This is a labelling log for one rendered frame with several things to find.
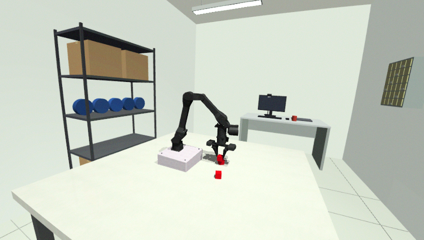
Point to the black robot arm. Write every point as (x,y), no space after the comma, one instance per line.
(223,126)

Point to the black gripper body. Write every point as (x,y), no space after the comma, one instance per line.
(221,141)

